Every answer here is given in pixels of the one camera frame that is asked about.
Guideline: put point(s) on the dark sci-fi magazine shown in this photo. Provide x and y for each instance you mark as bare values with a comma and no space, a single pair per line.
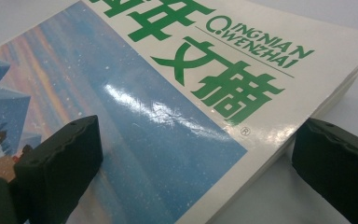
167,93

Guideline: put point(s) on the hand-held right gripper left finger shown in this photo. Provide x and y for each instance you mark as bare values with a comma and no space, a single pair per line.
59,168

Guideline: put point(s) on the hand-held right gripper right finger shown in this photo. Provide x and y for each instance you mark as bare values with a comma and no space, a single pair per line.
338,174

